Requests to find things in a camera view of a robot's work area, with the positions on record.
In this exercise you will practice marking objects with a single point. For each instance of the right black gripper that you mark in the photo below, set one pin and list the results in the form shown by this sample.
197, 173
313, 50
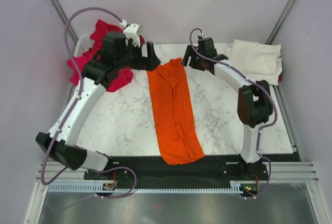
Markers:
187, 54

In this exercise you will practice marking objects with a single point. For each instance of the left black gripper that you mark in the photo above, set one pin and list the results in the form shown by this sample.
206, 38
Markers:
151, 62

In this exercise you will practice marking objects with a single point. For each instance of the orange t shirt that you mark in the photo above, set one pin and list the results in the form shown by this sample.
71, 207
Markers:
173, 115

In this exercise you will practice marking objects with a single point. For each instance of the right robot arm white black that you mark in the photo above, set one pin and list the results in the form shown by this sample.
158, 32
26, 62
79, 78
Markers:
255, 104

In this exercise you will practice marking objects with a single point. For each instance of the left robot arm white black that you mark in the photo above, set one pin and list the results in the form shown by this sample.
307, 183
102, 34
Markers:
60, 143

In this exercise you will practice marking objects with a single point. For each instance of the dark red t shirt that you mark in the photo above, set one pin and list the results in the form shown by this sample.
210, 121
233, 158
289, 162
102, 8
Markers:
142, 40

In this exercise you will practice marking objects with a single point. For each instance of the folded cream t shirt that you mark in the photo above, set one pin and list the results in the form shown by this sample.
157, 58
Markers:
255, 58

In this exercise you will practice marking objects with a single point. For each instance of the white laundry basket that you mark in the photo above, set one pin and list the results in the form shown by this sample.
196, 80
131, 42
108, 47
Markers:
89, 43

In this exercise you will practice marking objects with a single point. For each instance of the pink red t shirt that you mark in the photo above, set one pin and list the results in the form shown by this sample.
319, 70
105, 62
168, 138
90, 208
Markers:
101, 29

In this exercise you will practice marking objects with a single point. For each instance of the folded white t shirt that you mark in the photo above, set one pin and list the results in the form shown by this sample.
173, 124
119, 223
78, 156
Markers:
271, 79

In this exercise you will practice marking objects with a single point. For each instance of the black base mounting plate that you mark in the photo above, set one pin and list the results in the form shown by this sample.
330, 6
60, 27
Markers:
153, 172

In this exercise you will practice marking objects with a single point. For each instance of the aluminium cross extrusion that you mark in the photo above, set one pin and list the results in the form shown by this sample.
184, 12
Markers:
282, 172

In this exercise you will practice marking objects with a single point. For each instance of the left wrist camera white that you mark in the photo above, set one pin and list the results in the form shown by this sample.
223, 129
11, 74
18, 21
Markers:
132, 32

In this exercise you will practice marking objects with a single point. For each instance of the left aluminium side rail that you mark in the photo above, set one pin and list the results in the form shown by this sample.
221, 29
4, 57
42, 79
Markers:
66, 100

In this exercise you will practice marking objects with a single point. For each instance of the left aluminium frame post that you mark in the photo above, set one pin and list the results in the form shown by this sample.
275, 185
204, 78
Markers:
58, 7

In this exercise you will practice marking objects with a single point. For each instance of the aluminium frame post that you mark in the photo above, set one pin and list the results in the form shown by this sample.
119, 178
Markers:
280, 21
58, 7

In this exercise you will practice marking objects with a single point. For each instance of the right aluminium frame post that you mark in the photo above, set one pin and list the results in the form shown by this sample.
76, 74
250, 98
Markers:
280, 21

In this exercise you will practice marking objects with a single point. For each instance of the white slotted cable duct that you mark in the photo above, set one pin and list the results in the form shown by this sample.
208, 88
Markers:
99, 187

